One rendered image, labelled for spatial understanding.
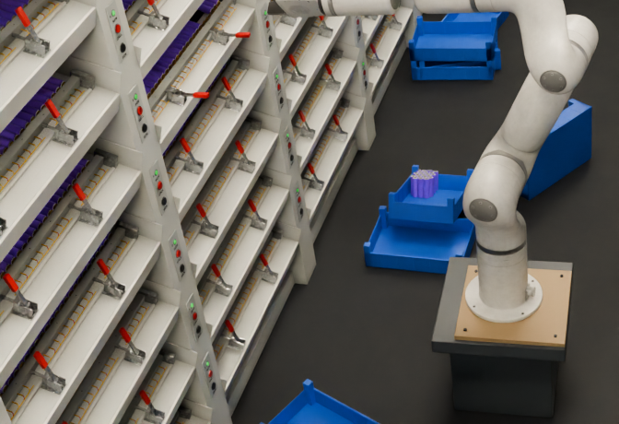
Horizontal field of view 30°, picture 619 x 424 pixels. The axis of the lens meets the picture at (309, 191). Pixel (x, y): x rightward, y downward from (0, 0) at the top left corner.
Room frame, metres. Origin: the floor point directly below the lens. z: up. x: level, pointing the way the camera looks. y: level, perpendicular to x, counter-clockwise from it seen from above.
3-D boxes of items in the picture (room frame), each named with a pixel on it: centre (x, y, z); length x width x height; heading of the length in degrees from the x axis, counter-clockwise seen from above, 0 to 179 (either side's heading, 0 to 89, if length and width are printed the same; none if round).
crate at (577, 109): (2.97, -0.78, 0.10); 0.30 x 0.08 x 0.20; 124
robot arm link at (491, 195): (2.09, -0.42, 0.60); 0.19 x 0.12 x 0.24; 150
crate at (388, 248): (2.71, -0.31, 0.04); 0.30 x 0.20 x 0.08; 66
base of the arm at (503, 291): (2.12, -0.43, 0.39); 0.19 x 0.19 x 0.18
